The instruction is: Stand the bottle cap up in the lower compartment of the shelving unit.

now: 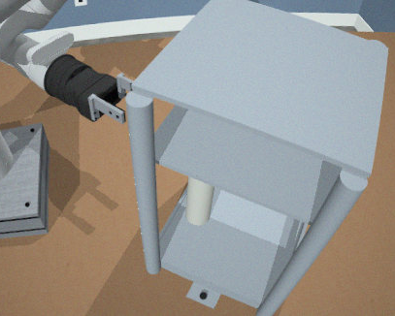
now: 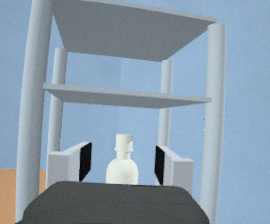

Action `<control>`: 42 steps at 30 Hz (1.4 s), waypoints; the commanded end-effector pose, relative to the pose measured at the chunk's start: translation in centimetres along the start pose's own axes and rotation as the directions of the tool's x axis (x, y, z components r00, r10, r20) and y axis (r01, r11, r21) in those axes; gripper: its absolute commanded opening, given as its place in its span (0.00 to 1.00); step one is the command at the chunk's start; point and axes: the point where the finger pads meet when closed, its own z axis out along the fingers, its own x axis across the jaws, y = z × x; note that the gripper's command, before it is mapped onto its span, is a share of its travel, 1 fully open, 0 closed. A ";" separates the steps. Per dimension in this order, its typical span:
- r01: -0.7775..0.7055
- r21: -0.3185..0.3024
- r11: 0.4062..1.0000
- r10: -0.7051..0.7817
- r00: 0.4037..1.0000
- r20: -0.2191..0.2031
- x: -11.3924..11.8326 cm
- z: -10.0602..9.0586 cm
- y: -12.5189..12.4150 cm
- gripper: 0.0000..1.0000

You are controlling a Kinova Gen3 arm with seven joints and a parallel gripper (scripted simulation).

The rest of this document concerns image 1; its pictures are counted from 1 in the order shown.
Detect white bottle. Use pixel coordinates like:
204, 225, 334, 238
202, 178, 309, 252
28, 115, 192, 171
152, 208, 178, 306
185, 177, 214, 226

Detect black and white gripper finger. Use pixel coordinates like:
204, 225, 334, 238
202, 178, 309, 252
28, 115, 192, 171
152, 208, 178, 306
88, 94, 126, 124
116, 73, 133, 99

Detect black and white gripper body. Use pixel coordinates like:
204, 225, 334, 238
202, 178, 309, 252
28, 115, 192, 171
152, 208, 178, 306
26, 31, 121, 122

